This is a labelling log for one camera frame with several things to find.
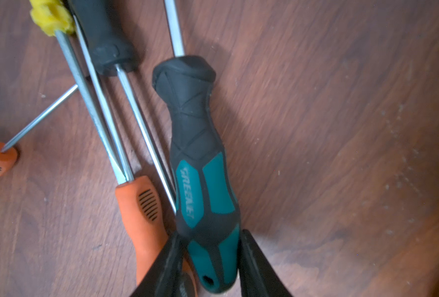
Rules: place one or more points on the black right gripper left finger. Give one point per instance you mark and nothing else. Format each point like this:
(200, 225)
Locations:
(164, 278)

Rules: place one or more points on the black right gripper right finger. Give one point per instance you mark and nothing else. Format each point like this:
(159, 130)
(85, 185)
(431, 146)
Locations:
(257, 277)

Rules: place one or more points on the green black large screwdriver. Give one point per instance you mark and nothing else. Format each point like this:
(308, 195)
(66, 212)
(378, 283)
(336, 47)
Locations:
(207, 211)

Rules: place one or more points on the orange black large screwdriver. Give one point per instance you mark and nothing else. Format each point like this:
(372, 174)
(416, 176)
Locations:
(138, 200)

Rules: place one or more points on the small orange screwdriver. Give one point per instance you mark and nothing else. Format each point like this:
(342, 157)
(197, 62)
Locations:
(8, 153)

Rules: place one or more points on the black yellow-capped screwdriver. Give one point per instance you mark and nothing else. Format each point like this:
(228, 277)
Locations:
(112, 53)

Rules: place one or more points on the yellow transparent handle screwdriver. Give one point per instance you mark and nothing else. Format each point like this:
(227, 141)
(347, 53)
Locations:
(55, 20)

